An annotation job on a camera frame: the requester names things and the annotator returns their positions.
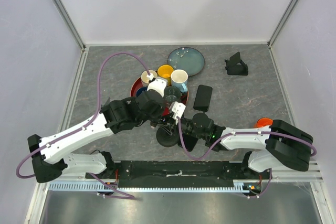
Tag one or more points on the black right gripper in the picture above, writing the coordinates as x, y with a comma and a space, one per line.
176, 128

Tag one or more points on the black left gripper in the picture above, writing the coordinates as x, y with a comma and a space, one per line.
155, 116

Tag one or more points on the black phone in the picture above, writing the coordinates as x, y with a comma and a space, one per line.
189, 142

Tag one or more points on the black round-base phone stand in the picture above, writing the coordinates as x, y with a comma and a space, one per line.
167, 134

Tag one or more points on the orange mug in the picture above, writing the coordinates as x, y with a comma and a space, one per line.
262, 122

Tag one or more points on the black folding phone stand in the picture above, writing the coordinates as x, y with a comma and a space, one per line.
235, 66

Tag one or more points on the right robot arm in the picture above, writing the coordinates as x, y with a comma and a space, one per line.
271, 146

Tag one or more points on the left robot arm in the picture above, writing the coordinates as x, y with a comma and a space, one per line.
54, 156

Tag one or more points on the dark blue mug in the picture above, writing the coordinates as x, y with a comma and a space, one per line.
140, 91

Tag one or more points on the round red tray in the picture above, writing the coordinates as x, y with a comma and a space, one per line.
138, 84

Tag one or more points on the cream ceramic mug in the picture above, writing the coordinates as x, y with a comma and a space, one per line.
144, 77

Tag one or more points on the grey-green ceramic mug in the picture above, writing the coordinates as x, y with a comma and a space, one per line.
172, 94

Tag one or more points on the yellow ceramic mug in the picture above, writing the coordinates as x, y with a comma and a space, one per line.
165, 71

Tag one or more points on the light blue mug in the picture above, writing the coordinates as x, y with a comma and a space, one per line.
179, 80

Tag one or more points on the teal ceramic plate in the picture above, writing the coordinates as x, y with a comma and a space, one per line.
188, 59

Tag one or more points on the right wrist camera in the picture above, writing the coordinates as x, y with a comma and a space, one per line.
177, 109

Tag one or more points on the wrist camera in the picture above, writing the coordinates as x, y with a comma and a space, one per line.
158, 84
177, 109

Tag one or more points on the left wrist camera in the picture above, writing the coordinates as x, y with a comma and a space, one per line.
158, 84

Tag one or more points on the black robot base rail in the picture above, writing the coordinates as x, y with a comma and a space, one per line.
179, 174

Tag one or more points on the slotted cable duct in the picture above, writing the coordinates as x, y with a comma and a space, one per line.
92, 186

